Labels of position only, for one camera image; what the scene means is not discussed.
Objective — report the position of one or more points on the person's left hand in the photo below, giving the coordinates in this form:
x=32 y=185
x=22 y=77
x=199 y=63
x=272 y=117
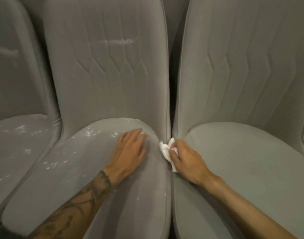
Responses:
x=128 y=154

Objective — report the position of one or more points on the person's right hand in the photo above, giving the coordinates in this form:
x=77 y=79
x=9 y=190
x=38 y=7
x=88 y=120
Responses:
x=189 y=164

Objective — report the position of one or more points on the white cleaning cloth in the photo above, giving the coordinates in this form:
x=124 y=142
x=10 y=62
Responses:
x=164 y=148

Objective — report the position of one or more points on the grey padded chair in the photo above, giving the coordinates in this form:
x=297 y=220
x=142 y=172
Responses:
x=12 y=84
x=104 y=84
x=241 y=159

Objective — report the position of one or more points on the person's right forearm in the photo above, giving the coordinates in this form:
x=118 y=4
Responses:
x=246 y=211

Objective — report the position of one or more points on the person's left forearm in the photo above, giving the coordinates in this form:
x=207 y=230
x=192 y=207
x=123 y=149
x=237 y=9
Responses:
x=77 y=211

